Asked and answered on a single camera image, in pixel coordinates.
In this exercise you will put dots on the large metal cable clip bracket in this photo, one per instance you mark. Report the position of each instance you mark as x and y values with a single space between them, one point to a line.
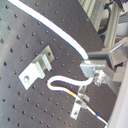
36 68

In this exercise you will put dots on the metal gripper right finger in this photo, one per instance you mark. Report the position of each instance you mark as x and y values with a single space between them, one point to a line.
116 54

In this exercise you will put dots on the aluminium extrusion frame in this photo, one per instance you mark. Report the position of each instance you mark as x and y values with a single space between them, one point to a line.
104 15

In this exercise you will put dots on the small metal cable clip bracket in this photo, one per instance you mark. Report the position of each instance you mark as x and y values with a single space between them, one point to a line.
79 103

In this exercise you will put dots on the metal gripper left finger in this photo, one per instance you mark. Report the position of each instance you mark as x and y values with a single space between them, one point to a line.
101 73

